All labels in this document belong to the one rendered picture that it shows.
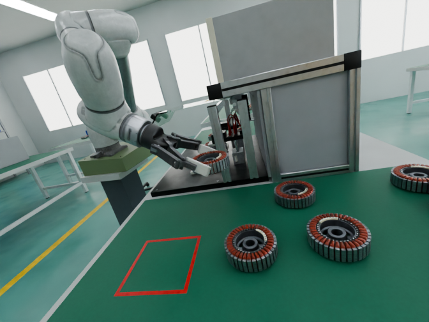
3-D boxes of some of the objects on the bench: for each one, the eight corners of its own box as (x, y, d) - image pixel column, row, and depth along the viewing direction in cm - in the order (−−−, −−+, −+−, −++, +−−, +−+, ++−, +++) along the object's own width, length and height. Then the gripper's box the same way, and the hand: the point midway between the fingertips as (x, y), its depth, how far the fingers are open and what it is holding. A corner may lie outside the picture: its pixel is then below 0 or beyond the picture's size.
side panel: (272, 183, 72) (260, 89, 62) (271, 179, 75) (259, 89, 64) (359, 171, 67) (361, 67, 56) (354, 168, 70) (355, 68, 59)
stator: (267, 201, 62) (265, 190, 61) (290, 186, 67) (288, 176, 66) (301, 214, 53) (299, 202, 52) (323, 196, 58) (323, 184, 57)
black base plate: (151, 197, 83) (150, 192, 82) (188, 149, 142) (188, 146, 141) (269, 181, 74) (268, 176, 73) (256, 137, 133) (255, 134, 133)
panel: (268, 177, 73) (256, 90, 63) (255, 134, 134) (248, 87, 124) (271, 176, 72) (259, 89, 63) (256, 133, 134) (249, 86, 124)
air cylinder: (233, 165, 91) (231, 153, 89) (234, 159, 98) (232, 148, 96) (245, 163, 90) (242, 151, 88) (244, 157, 97) (242, 146, 95)
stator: (240, 283, 38) (237, 269, 37) (219, 246, 49) (216, 234, 47) (289, 259, 41) (287, 245, 40) (260, 228, 51) (258, 216, 50)
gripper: (161, 135, 73) (219, 159, 71) (119, 160, 52) (198, 194, 50) (166, 115, 69) (226, 140, 68) (122, 133, 48) (207, 169, 47)
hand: (208, 160), depth 59 cm, fingers closed on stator, 11 cm apart
